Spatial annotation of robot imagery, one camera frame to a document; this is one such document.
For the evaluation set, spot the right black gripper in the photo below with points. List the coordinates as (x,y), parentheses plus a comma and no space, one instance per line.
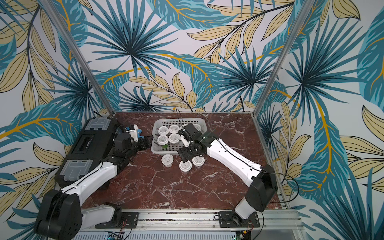
(190,141)

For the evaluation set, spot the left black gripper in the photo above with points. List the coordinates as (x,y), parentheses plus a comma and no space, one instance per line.
(141,140)

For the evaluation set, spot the yogurt cup white lid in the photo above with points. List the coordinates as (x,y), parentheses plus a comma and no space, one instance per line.
(163,130)

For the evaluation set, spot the yogurt cup green label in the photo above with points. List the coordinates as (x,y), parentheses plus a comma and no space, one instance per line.
(174,129)

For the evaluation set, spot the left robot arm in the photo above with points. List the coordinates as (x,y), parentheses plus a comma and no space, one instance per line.
(61,215)

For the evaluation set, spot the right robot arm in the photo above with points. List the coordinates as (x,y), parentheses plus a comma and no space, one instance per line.
(260,180)

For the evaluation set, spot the white perforated plastic basket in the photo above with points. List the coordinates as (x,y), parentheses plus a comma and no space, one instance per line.
(172,148)

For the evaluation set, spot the small blue toy drill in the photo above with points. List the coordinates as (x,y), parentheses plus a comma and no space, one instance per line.
(139,131)

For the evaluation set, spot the black plastic toolbox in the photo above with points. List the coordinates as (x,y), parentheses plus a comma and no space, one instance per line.
(93,144)

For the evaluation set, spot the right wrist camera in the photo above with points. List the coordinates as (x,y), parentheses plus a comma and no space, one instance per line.
(189,134)

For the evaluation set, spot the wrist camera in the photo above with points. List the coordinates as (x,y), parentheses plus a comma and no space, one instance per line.
(189,134)
(133,131)

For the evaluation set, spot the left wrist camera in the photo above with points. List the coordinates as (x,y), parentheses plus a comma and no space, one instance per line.
(133,131)

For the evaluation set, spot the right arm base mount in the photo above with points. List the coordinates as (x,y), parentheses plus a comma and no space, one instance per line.
(229,219)

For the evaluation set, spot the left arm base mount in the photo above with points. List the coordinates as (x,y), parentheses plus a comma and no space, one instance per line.
(120,220)

